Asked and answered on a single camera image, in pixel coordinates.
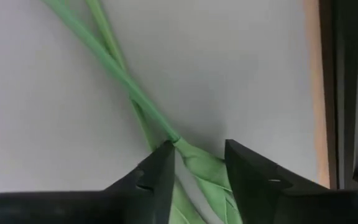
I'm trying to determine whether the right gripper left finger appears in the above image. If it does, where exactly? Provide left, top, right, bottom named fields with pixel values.
left=0, top=139, right=177, bottom=224

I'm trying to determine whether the black artificial tulip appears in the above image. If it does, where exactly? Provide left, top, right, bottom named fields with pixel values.
left=84, top=0, right=161, bottom=152

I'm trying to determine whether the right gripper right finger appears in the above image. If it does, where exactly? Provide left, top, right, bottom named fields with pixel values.
left=224, top=139, right=358, bottom=224

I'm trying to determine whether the dark pink artificial tulip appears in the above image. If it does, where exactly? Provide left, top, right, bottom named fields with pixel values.
left=42, top=0, right=245, bottom=224

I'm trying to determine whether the light wooden side board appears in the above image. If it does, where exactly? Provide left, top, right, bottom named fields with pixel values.
left=301, top=0, right=332, bottom=189

